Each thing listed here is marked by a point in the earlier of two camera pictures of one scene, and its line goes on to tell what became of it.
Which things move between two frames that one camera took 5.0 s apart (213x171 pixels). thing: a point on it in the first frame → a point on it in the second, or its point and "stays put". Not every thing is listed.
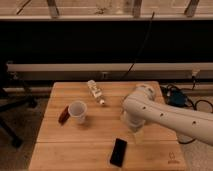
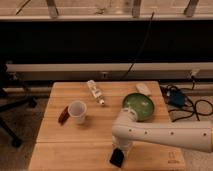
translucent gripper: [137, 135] → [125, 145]
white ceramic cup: [77, 111] stays put
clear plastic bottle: [96, 91] stays put
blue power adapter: [176, 98] stays put
